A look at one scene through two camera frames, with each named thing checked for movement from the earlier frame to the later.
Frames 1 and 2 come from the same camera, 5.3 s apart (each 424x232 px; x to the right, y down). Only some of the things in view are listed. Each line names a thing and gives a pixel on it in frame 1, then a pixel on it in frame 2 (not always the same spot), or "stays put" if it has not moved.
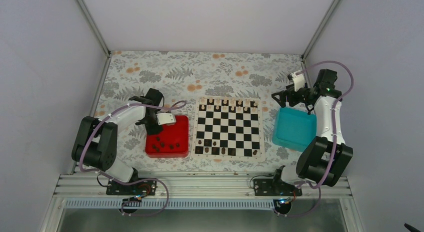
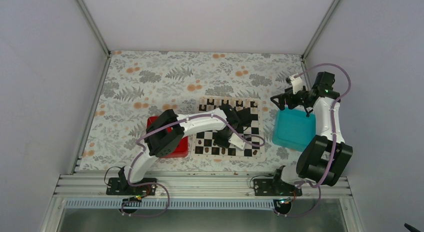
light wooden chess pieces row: (209, 103) stays put
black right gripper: (289, 92) stays put
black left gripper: (152, 131) to (217, 141)
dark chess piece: (215, 151) stays put
